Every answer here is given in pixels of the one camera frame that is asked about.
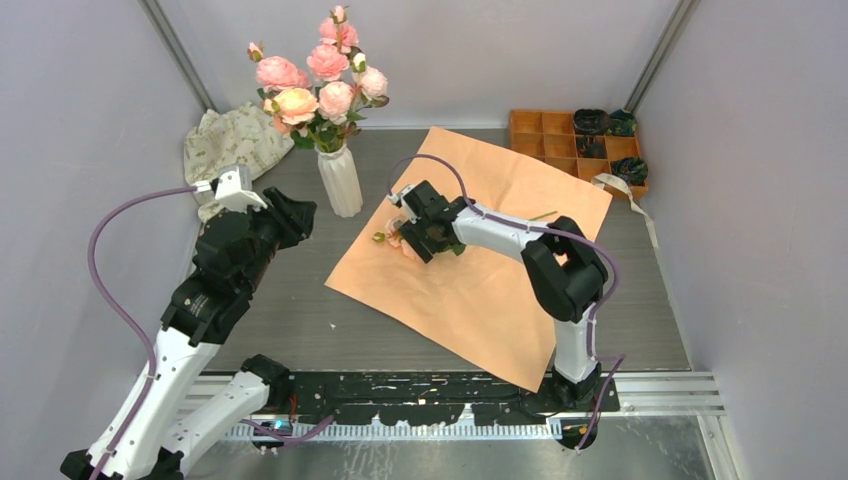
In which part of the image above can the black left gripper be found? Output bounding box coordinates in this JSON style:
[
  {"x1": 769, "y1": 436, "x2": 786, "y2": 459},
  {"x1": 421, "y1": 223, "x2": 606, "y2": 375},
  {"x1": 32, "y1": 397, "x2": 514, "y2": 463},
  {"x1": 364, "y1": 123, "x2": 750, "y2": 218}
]
[{"x1": 232, "y1": 187, "x2": 315, "y2": 294}]

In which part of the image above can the orange wrapping paper sheet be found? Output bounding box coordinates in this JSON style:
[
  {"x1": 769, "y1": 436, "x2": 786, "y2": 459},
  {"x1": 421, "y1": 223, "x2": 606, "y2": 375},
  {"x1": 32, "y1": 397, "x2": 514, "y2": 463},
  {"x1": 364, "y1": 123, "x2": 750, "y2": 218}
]
[{"x1": 326, "y1": 127, "x2": 612, "y2": 391}]

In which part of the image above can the pink rose stem one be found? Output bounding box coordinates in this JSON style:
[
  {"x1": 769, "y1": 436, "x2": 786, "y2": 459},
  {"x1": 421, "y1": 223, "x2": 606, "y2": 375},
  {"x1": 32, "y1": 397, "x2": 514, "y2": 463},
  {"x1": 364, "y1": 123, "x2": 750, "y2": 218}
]
[{"x1": 247, "y1": 42, "x2": 331, "y2": 151}]

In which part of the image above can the pale rose stem four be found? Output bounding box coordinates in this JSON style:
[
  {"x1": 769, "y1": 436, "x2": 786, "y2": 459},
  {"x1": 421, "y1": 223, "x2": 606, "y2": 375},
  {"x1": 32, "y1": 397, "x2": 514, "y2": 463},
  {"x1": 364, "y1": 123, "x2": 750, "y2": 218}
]
[{"x1": 317, "y1": 51, "x2": 389, "y2": 153}]

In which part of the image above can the pink rose stem two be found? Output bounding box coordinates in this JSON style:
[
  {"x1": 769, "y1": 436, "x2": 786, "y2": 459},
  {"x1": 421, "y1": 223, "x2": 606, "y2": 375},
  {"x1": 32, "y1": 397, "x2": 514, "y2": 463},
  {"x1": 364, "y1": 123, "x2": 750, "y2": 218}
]
[{"x1": 305, "y1": 5, "x2": 362, "y2": 150}]

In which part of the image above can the cream ribbon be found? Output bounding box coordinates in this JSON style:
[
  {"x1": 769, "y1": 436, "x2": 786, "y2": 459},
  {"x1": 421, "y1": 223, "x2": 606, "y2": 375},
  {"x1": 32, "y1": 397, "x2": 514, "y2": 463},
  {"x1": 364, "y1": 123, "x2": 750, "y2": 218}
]
[{"x1": 590, "y1": 173, "x2": 659, "y2": 251}]

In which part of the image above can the small pink rose stem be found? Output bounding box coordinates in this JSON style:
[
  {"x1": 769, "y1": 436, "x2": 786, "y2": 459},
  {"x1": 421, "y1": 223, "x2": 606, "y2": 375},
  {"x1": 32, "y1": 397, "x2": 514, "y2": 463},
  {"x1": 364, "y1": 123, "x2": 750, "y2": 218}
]
[{"x1": 371, "y1": 210, "x2": 558, "y2": 260}]

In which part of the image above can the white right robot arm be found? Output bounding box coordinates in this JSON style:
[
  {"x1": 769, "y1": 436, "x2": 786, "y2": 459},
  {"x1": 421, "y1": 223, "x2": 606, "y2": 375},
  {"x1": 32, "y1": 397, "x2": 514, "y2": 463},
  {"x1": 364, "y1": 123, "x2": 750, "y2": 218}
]
[{"x1": 388, "y1": 181, "x2": 609, "y2": 411}]

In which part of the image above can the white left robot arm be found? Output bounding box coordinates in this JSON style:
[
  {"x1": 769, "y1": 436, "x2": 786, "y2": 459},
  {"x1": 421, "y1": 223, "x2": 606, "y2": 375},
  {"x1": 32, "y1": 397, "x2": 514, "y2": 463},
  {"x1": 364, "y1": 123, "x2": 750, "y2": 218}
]
[{"x1": 60, "y1": 187, "x2": 317, "y2": 479}]

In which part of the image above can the white ribbed vase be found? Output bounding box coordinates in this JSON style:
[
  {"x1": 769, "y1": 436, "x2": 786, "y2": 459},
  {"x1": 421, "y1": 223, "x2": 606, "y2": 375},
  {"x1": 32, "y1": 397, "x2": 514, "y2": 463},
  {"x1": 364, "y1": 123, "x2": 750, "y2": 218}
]
[{"x1": 316, "y1": 145, "x2": 363, "y2": 218}]

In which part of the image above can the cream printed cloth bag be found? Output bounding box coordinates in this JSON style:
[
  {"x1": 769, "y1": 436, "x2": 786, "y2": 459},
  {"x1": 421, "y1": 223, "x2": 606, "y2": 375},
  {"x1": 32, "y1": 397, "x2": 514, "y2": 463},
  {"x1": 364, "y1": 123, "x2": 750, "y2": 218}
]
[{"x1": 183, "y1": 103, "x2": 294, "y2": 185}]

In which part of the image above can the orange compartment tray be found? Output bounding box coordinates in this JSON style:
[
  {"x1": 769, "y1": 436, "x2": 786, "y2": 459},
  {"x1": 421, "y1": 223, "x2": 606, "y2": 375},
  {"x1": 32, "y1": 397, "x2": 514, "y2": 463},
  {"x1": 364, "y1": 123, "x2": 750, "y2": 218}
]
[{"x1": 508, "y1": 109, "x2": 649, "y2": 200}]

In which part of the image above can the dark rolled fabric middle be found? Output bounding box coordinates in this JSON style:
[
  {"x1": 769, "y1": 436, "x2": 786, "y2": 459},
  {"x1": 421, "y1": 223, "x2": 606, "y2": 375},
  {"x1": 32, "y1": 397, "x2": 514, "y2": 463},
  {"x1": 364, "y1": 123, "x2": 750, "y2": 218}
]
[{"x1": 575, "y1": 135, "x2": 607, "y2": 159}]

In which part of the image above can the dark rolled fabric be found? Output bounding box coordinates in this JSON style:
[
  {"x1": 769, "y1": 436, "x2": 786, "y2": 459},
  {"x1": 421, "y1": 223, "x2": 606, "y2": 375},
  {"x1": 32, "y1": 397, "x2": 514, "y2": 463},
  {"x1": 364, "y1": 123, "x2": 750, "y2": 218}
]
[
  {"x1": 575, "y1": 135, "x2": 607, "y2": 159},
  {"x1": 572, "y1": 109, "x2": 610, "y2": 135}
]

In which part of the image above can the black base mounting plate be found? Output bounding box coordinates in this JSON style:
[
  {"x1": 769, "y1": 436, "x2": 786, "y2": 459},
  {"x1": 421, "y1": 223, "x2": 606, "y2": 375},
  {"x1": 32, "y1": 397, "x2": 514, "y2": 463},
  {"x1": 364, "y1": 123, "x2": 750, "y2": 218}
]
[{"x1": 259, "y1": 371, "x2": 620, "y2": 427}]

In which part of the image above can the dark rolled fabric top left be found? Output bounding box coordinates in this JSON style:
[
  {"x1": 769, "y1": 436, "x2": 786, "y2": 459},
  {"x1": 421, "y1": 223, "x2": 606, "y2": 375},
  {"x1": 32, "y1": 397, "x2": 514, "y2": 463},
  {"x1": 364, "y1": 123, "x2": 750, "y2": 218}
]
[{"x1": 572, "y1": 109, "x2": 610, "y2": 135}]

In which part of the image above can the green rolled fabric bottom right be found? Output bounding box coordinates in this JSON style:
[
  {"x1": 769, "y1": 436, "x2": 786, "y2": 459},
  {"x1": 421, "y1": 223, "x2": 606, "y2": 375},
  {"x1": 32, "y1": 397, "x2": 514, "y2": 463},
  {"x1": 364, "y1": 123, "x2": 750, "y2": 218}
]
[{"x1": 610, "y1": 156, "x2": 649, "y2": 186}]

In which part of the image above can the blue green rolled fabric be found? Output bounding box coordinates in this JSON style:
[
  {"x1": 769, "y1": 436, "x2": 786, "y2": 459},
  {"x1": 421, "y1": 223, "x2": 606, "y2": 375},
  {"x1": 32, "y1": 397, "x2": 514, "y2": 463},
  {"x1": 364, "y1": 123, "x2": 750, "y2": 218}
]
[{"x1": 605, "y1": 109, "x2": 638, "y2": 137}]

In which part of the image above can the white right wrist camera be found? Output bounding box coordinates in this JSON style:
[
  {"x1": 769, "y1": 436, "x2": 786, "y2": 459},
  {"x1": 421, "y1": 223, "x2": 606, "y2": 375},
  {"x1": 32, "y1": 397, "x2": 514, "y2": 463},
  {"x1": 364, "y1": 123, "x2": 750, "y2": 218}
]
[{"x1": 387, "y1": 184, "x2": 418, "y2": 223}]

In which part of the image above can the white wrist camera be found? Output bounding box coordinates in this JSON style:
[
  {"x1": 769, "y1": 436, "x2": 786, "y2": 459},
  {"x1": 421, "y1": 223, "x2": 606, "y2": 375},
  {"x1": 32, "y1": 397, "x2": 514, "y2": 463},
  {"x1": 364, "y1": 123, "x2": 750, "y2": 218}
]
[
  {"x1": 192, "y1": 164, "x2": 268, "y2": 213},
  {"x1": 387, "y1": 184, "x2": 418, "y2": 223}
]

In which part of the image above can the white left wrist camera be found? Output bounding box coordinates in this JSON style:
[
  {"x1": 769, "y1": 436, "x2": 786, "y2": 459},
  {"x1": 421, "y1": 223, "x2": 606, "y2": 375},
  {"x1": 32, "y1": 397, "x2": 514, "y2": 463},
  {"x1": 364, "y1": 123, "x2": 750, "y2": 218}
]
[{"x1": 192, "y1": 164, "x2": 268, "y2": 213}]

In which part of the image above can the aluminium front rail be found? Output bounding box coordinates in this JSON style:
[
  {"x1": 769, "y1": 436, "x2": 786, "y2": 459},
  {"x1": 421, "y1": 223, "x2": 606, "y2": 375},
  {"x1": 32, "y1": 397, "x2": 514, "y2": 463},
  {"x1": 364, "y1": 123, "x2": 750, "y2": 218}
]
[{"x1": 177, "y1": 372, "x2": 725, "y2": 449}]

